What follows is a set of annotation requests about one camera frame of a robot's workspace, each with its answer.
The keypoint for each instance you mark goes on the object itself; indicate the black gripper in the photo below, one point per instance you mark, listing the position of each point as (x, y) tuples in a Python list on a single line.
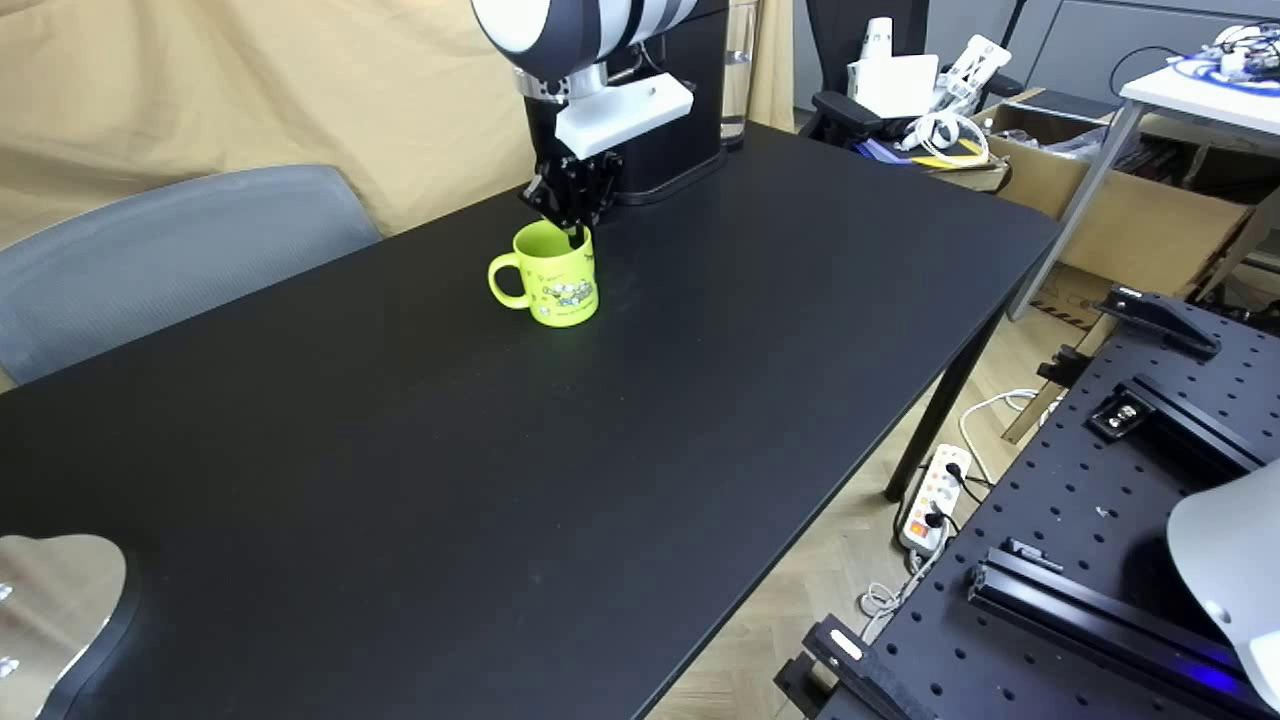
[(570, 190)]

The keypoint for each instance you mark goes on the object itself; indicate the lime green ceramic mug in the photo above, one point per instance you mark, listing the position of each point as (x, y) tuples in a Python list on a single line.
[(545, 274)]

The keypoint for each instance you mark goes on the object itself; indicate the white robot base shell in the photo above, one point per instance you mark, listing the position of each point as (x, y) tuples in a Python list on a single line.
[(1227, 547)]

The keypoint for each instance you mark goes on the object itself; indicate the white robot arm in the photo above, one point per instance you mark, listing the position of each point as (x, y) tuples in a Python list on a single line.
[(558, 37)]

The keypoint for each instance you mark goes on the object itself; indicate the beige fabric backdrop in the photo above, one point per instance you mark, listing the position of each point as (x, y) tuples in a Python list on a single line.
[(109, 99)]

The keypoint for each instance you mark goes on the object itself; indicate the grey chair backrest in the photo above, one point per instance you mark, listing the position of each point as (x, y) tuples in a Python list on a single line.
[(171, 254)]

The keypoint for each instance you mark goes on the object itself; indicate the black table leg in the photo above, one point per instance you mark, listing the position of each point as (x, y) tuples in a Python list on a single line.
[(937, 410)]

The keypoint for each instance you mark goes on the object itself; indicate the white power strip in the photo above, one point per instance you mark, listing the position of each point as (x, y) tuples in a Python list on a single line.
[(935, 496)]

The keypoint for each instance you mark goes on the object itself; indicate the cardboard box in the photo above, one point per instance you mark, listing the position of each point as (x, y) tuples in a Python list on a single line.
[(1144, 232)]

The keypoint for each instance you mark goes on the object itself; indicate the white side table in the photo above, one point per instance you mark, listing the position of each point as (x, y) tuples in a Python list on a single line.
[(1136, 99)]

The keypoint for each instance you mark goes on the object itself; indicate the black perforated breadboard table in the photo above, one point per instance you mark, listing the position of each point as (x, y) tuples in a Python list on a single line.
[(1157, 413)]

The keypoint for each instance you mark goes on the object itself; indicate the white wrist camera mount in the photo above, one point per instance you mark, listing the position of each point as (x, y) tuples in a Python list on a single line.
[(589, 112)]

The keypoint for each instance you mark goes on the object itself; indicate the white box with cables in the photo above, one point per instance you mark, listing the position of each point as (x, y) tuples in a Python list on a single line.
[(935, 103)]

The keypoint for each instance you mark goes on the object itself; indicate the black aluminium rail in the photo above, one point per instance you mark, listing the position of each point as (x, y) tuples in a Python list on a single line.
[(1108, 628)]

